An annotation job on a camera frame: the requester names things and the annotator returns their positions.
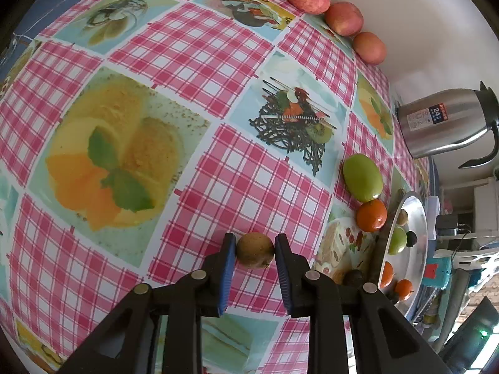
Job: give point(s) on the round metal plate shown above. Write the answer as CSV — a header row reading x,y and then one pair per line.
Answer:
x,y
419,265

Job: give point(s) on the dark plum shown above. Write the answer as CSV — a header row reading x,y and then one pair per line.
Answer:
x,y
353,277
411,239

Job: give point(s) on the green mango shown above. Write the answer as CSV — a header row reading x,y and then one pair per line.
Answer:
x,y
362,177

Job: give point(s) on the white power strip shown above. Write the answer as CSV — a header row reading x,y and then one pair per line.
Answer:
x,y
433,210

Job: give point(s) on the orange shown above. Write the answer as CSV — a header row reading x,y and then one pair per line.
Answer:
x,y
403,289
370,215
386,274

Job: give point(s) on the brown kiwi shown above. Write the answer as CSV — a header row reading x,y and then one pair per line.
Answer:
x,y
402,217
255,249

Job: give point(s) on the pink checkered fruit-print tablecloth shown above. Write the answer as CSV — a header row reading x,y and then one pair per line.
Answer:
x,y
234,163

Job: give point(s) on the black charger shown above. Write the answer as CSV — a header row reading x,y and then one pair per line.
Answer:
x,y
446,224

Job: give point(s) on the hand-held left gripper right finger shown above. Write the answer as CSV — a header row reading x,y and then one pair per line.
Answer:
x,y
283,276

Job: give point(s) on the white lattice basket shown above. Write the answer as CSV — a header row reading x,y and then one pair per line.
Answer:
x,y
479,259

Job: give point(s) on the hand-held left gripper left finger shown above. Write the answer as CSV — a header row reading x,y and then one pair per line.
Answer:
x,y
226,276

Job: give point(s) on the white cabinet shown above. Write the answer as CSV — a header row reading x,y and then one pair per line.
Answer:
x,y
483,194

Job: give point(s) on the small green pear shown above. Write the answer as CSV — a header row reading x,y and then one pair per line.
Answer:
x,y
397,240

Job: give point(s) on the stainless steel thermos jug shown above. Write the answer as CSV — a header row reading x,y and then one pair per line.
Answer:
x,y
440,124

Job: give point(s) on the teal box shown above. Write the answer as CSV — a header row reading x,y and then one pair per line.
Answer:
x,y
436,272

